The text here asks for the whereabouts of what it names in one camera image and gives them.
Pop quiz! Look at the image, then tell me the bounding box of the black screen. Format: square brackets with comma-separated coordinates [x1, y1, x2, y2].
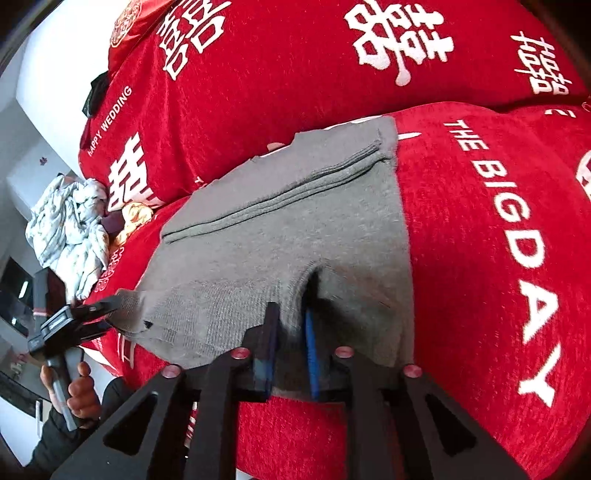
[0, 257, 36, 339]

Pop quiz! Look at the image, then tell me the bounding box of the person's left forearm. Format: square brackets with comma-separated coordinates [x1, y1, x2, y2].
[28, 376, 137, 480]

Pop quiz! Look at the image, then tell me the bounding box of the golden satin cloth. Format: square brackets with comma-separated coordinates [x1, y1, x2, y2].
[113, 202, 154, 248]

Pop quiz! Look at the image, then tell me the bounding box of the red printed sofa cover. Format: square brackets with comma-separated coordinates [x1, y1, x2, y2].
[83, 104, 591, 480]

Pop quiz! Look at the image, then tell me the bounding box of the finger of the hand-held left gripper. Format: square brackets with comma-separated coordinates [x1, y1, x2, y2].
[79, 320, 114, 344]
[82, 293, 129, 320]

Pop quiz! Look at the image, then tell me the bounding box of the person's left hand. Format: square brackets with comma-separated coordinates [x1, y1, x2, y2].
[41, 360, 101, 421]

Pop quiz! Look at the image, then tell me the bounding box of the red printed sofa cushion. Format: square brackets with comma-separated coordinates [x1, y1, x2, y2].
[78, 0, 590, 205]

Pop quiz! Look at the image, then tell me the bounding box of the crumpled white grey cloth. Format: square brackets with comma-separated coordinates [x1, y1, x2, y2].
[25, 176, 112, 302]

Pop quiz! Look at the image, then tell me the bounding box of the red emblem pillow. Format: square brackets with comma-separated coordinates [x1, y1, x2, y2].
[110, 0, 179, 61]

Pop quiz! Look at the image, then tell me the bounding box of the grey knit sweater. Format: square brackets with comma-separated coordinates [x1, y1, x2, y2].
[113, 115, 416, 403]

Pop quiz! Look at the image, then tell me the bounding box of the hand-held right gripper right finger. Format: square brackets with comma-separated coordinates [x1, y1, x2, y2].
[302, 308, 530, 480]

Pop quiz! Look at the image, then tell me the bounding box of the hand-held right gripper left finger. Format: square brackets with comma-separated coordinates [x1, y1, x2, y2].
[48, 302, 282, 480]

